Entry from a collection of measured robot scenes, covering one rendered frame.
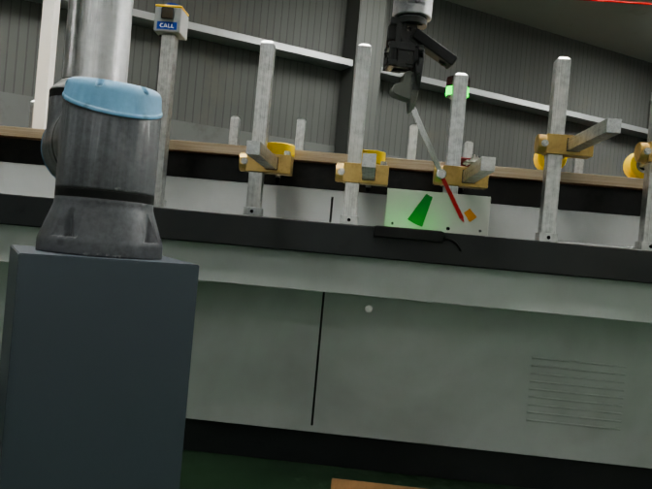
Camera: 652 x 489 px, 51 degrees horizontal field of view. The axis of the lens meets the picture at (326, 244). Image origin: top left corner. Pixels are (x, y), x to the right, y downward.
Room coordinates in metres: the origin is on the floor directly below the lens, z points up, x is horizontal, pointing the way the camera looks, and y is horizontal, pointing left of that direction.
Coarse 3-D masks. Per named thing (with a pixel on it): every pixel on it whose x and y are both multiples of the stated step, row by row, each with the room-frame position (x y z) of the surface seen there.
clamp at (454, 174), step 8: (448, 168) 1.71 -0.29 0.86; (456, 168) 1.70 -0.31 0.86; (464, 168) 1.70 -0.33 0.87; (448, 176) 1.71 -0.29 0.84; (456, 176) 1.70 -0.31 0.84; (488, 176) 1.70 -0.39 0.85; (440, 184) 1.72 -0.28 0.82; (448, 184) 1.71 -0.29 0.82; (456, 184) 1.70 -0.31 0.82; (464, 184) 1.70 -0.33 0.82; (472, 184) 1.70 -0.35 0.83; (480, 184) 1.70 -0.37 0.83
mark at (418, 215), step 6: (426, 198) 1.71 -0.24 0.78; (432, 198) 1.71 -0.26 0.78; (420, 204) 1.71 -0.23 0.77; (426, 204) 1.71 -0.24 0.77; (414, 210) 1.71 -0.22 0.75; (420, 210) 1.71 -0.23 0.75; (426, 210) 1.71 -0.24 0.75; (414, 216) 1.71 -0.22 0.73; (420, 216) 1.71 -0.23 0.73; (414, 222) 1.71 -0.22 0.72; (420, 222) 1.71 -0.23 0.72
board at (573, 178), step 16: (0, 128) 1.96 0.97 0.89; (16, 128) 1.96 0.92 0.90; (32, 128) 1.95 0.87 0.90; (176, 144) 1.93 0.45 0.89; (192, 144) 1.93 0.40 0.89; (208, 144) 1.92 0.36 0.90; (224, 144) 1.92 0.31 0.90; (304, 160) 1.91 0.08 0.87; (320, 160) 1.90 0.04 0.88; (336, 160) 1.90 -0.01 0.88; (400, 160) 1.89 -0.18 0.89; (416, 160) 1.89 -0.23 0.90; (496, 176) 1.87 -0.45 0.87; (512, 176) 1.87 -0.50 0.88; (528, 176) 1.87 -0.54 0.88; (576, 176) 1.86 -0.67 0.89; (592, 176) 1.86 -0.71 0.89; (608, 176) 1.85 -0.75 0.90
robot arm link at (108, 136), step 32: (64, 96) 1.02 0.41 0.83; (96, 96) 1.00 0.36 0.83; (128, 96) 1.01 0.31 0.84; (160, 96) 1.08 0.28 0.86; (64, 128) 1.02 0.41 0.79; (96, 128) 1.00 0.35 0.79; (128, 128) 1.01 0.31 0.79; (64, 160) 1.01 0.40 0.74; (96, 160) 1.00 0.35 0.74; (128, 160) 1.02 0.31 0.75
